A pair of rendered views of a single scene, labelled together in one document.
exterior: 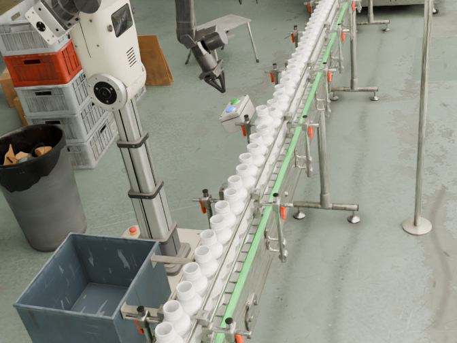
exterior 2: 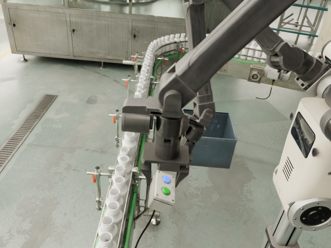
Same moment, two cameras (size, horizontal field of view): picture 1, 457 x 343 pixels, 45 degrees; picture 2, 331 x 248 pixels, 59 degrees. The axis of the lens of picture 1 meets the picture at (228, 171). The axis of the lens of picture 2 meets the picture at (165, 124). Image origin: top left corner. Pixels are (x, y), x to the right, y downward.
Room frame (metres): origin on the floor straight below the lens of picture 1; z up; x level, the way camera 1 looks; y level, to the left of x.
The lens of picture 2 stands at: (2.54, -0.39, 1.90)
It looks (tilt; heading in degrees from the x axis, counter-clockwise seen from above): 33 degrees down; 157
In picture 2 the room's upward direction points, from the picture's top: 5 degrees clockwise
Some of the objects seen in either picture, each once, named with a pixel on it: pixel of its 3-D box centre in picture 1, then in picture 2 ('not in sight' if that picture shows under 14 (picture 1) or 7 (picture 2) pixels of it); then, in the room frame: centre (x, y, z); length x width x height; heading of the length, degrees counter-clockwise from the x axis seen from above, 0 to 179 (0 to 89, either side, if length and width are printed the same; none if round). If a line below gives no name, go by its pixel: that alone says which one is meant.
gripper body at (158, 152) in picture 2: not in sight; (167, 145); (2.07, -0.18, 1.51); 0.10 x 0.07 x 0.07; 68
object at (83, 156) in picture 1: (81, 135); not in sight; (3.80, 1.06, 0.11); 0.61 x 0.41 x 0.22; 164
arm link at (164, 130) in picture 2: not in sight; (166, 122); (2.07, -0.19, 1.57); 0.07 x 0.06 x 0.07; 68
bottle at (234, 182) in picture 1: (238, 203); not in sight; (1.26, -0.01, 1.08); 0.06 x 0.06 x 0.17
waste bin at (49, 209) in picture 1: (42, 190); not in sight; (2.76, 1.09, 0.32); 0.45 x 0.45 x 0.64
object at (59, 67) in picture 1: (54, 52); not in sight; (3.81, 1.06, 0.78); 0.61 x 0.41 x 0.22; 165
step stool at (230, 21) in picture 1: (217, 42); not in sight; (5.08, -0.11, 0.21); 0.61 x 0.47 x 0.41; 31
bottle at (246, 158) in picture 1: (248, 180); not in sight; (1.37, -0.05, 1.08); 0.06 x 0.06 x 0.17
